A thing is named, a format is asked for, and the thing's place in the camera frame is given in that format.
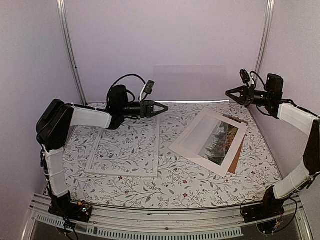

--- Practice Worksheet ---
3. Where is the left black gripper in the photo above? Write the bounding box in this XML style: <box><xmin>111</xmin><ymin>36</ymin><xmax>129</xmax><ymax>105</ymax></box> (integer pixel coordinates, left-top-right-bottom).
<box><xmin>119</xmin><ymin>100</ymin><xmax>168</xmax><ymax>118</ymax></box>

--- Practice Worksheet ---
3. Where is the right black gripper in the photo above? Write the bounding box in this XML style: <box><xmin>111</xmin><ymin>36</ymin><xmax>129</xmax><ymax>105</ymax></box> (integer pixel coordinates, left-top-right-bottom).
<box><xmin>226</xmin><ymin>84</ymin><xmax>272</xmax><ymax>108</ymax></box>

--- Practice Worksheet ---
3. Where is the clear acrylic sheet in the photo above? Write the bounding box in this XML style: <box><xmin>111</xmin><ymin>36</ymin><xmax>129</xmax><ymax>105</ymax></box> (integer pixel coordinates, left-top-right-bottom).
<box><xmin>152</xmin><ymin>65</ymin><xmax>228</xmax><ymax>101</ymax></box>

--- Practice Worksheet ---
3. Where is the white picture frame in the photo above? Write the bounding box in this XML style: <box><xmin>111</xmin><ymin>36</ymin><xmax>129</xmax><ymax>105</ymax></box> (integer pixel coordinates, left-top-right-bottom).
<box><xmin>85</xmin><ymin>116</ymin><xmax>160</xmax><ymax>178</ymax></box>

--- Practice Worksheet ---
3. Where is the white mat board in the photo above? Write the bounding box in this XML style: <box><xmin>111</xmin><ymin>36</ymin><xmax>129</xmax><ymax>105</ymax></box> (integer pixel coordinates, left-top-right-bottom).
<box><xmin>169</xmin><ymin>107</ymin><xmax>249</xmax><ymax>177</ymax></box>

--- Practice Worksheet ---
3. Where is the landscape photo print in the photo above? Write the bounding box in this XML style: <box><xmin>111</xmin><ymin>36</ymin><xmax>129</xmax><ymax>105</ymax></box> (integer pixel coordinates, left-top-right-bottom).
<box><xmin>199</xmin><ymin>121</ymin><xmax>239</xmax><ymax>166</ymax></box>

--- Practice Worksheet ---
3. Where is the brown frame backing board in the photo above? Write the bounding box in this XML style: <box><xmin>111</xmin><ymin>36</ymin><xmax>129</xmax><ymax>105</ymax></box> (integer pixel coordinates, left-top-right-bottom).
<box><xmin>223</xmin><ymin>114</ymin><xmax>249</xmax><ymax>174</ymax></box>

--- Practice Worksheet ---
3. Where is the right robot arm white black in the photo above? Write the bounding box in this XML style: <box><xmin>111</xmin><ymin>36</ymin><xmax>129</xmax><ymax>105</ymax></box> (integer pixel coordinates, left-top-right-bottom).
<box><xmin>225</xmin><ymin>69</ymin><xmax>320</xmax><ymax>218</ymax></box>

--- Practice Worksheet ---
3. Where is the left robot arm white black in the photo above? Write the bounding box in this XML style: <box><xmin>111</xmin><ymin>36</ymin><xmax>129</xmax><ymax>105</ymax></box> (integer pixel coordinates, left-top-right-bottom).
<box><xmin>36</xmin><ymin>84</ymin><xmax>169</xmax><ymax>217</ymax></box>

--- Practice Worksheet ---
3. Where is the floral patterned table mat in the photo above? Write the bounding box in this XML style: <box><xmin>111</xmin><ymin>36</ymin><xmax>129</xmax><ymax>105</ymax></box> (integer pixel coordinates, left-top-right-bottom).
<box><xmin>63</xmin><ymin>102</ymin><xmax>281</xmax><ymax>209</ymax></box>

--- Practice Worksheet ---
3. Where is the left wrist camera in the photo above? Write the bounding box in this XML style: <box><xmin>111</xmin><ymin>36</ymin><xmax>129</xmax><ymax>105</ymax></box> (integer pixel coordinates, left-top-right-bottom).
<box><xmin>138</xmin><ymin>80</ymin><xmax>155</xmax><ymax>102</ymax></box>

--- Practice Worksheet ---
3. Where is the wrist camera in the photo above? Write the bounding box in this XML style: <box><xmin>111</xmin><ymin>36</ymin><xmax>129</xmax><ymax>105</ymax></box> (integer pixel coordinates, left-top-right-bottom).
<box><xmin>239</xmin><ymin>69</ymin><xmax>257</xmax><ymax>89</ymax></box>
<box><xmin>138</xmin><ymin>80</ymin><xmax>155</xmax><ymax>102</ymax></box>

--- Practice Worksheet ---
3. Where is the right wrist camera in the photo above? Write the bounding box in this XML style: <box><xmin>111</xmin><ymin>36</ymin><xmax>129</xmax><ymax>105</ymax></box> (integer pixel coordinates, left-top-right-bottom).
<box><xmin>239</xmin><ymin>69</ymin><xmax>257</xmax><ymax>89</ymax></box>

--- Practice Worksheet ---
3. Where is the right aluminium corner post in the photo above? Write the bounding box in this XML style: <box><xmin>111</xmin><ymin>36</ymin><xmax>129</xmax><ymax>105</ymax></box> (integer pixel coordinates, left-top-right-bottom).
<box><xmin>254</xmin><ymin>0</ymin><xmax>275</xmax><ymax>74</ymax></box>

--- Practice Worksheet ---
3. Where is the aluminium corner post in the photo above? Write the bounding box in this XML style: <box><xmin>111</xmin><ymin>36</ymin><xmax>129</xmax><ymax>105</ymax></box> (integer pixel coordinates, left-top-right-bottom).
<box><xmin>254</xmin><ymin>0</ymin><xmax>275</xmax><ymax>74</ymax></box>
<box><xmin>56</xmin><ymin>0</ymin><xmax>88</xmax><ymax>106</ymax></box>

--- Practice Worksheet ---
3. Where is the right black cable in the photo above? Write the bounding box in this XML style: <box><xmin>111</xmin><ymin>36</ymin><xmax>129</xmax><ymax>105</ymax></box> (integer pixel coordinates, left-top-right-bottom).
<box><xmin>241</xmin><ymin>194</ymin><xmax>301</xmax><ymax>232</ymax></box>

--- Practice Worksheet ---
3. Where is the black cable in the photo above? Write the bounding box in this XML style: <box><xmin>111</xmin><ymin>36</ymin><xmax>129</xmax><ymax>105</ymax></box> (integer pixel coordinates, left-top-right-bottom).
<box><xmin>241</xmin><ymin>194</ymin><xmax>301</xmax><ymax>232</ymax></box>
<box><xmin>51</xmin><ymin>184</ymin><xmax>80</xmax><ymax>240</ymax></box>

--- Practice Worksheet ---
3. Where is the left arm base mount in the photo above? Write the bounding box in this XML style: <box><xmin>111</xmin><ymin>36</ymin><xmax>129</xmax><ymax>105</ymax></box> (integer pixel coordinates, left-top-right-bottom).
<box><xmin>48</xmin><ymin>197</ymin><xmax>93</xmax><ymax>223</ymax></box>

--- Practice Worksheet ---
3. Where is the front aluminium rail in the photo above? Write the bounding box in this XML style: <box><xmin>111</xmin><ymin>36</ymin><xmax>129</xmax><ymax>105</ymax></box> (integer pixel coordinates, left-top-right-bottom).
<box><xmin>21</xmin><ymin>194</ymin><xmax>313</xmax><ymax>240</ymax></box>

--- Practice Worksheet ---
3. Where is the left black cable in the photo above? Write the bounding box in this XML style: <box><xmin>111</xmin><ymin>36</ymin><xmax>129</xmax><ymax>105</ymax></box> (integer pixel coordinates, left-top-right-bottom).
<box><xmin>51</xmin><ymin>184</ymin><xmax>80</xmax><ymax>240</ymax></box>

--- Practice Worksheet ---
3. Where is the left aluminium corner post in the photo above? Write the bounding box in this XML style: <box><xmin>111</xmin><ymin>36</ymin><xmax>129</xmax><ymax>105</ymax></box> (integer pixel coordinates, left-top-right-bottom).
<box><xmin>56</xmin><ymin>0</ymin><xmax>88</xmax><ymax>106</ymax></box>

